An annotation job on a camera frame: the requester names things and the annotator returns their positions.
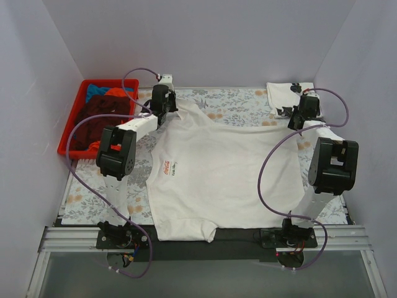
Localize white Coca-Cola t-shirt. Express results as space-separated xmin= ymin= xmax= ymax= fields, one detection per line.
xmin=146 ymin=100 xmax=304 ymax=242

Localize aluminium frame rail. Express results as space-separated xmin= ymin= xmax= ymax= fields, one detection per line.
xmin=38 ymin=226 xmax=103 ymax=252

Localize orange t-shirt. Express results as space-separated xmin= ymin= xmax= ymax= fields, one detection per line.
xmin=80 ymin=88 xmax=135 ymax=151

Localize folded white printed t-shirt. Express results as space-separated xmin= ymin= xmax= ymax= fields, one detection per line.
xmin=266 ymin=83 xmax=323 ymax=119

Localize purple cable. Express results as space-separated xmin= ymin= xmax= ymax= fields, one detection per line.
xmin=67 ymin=67 xmax=162 ymax=279
xmin=257 ymin=88 xmax=351 ymax=273

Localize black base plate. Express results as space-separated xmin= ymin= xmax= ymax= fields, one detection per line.
xmin=96 ymin=223 xmax=318 ymax=267

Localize blue t-shirt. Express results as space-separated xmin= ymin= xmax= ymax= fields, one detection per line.
xmin=86 ymin=84 xmax=110 ymax=102

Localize red plastic bin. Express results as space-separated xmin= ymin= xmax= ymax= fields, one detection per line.
xmin=58 ymin=79 xmax=139 ymax=160

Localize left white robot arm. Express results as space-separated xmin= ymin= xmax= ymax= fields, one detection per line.
xmin=96 ymin=83 xmax=177 ymax=248

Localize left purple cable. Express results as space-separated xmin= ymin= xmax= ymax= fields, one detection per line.
xmin=67 ymin=67 xmax=162 ymax=279

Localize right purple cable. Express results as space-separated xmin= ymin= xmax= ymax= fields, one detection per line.
xmin=257 ymin=88 xmax=351 ymax=273

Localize floral patterned table mat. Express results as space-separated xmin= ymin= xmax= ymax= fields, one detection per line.
xmin=56 ymin=88 xmax=348 ymax=225

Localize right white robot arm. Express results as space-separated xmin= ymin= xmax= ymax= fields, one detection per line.
xmin=275 ymin=91 xmax=359 ymax=248

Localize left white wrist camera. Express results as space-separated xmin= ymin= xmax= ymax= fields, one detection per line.
xmin=158 ymin=74 xmax=174 ymax=91

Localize maroon t-shirt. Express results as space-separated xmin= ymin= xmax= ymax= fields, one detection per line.
xmin=72 ymin=94 xmax=131 ymax=151

